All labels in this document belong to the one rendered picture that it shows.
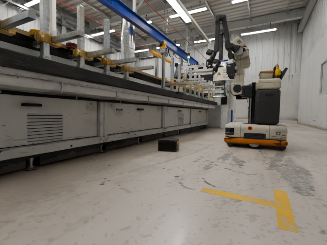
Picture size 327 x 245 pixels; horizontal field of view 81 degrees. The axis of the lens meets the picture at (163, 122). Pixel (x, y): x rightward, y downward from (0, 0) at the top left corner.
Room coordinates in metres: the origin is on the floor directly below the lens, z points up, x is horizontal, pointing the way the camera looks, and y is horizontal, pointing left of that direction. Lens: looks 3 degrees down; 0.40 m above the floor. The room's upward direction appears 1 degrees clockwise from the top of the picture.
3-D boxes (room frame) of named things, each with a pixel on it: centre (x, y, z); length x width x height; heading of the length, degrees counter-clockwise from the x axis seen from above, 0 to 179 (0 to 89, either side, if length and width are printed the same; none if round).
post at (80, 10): (1.37, 0.59, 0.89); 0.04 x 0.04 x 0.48; 62
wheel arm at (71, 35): (1.16, 0.64, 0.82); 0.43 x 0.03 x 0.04; 62
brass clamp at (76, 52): (1.39, 0.58, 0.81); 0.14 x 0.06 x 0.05; 152
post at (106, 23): (1.59, 0.47, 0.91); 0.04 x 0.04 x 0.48; 62
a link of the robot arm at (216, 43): (2.47, -0.66, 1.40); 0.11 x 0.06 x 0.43; 157
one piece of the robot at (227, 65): (2.60, -0.90, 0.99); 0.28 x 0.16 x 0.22; 157
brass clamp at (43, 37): (1.17, 0.70, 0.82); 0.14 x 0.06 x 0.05; 152
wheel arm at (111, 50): (1.38, 0.53, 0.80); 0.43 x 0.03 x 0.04; 62
